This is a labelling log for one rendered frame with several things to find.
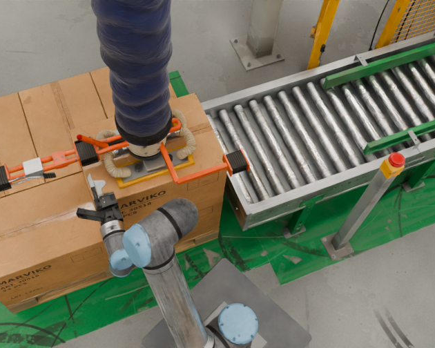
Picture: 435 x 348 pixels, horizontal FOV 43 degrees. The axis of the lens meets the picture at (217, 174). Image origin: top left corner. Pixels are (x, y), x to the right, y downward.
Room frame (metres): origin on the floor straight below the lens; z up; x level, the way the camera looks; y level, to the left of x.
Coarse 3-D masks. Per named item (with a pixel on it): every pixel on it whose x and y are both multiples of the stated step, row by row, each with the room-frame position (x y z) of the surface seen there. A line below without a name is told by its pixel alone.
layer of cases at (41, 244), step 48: (48, 96) 1.68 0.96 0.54; (96, 96) 1.72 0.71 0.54; (0, 144) 1.35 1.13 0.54; (48, 144) 1.38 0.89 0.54; (0, 192) 1.08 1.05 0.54; (48, 192) 1.11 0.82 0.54; (0, 240) 0.84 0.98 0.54; (48, 240) 0.86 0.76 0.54; (96, 240) 0.89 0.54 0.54; (0, 288) 0.65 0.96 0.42; (48, 288) 0.73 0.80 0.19
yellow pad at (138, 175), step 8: (168, 152) 1.18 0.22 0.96; (176, 152) 1.18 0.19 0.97; (136, 160) 1.12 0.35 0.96; (176, 160) 1.14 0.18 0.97; (184, 160) 1.14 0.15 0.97; (192, 160) 1.15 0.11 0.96; (136, 168) 1.06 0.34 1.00; (144, 168) 1.08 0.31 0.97; (160, 168) 1.09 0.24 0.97; (176, 168) 1.10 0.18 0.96; (136, 176) 1.04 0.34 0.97; (144, 176) 1.05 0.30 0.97; (152, 176) 1.05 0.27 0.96; (120, 184) 0.99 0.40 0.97; (128, 184) 1.00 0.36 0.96
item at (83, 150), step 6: (78, 144) 1.09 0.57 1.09; (84, 144) 1.09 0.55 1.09; (90, 144) 1.10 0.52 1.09; (78, 150) 1.06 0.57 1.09; (84, 150) 1.07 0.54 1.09; (90, 150) 1.07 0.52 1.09; (96, 150) 1.07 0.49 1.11; (78, 156) 1.03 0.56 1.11; (84, 156) 1.04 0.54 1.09; (90, 156) 1.04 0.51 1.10; (96, 156) 1.04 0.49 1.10; (84, 162) 1.02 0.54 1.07; (90, 162) 1.03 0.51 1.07; (96, 162) 1.04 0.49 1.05
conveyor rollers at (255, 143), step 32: (320, 96) 1.89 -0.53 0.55; (352, 96) 1.91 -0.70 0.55; (384, 96) 1.94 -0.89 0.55; (416, 96) 1.97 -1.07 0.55; (288, 128) 1.65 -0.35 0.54; (320, 128) 1.67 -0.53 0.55; (352, 128) 1.70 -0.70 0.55; (384, 128) 1.73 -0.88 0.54; (320, 160) 1.47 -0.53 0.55; (352, 160) 1.50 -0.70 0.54
